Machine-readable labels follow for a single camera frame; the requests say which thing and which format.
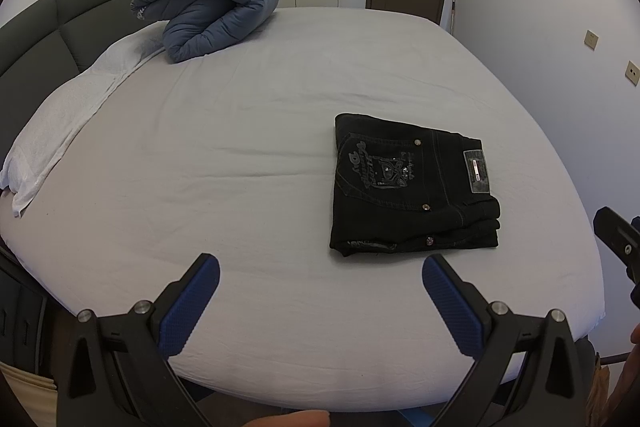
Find blue quilted duvet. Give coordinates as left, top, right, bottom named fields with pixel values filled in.
left=131, top=0, right=280, bottom=65

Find person's left hand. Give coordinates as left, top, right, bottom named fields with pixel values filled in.
left=239, top=409, right=332, bottom=427

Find bed with white sheet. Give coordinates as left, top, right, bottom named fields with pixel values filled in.
left=0, top=6, right=606, bottom=413

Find beige cloth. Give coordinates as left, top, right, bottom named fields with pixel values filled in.
left=0, top=361, right=57, bottom=427

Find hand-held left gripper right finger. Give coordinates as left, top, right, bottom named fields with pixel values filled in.
left=422, top=254, right=587, bottom=427

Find black denim pants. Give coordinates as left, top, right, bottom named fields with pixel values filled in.
left=329, top=113, right=502, bottom=258

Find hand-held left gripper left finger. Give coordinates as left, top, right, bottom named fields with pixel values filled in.
left=57, top=253, right=221, bottom=427

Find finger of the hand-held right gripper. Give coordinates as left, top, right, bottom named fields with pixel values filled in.
left=593, top=206, right=640, bottom=304

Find person's right forearm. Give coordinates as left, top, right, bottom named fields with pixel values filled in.
left=606, top=324, right=640, bottom=427

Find white pillow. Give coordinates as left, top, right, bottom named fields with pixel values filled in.
left=0, top=32, right=168, bottom=219

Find grey padded headboard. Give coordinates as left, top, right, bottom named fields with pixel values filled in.
left=0, top=0, right=161, bottom=168

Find tan bag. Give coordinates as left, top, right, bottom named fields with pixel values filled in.
left=586, top=354, right=611, bottom=427

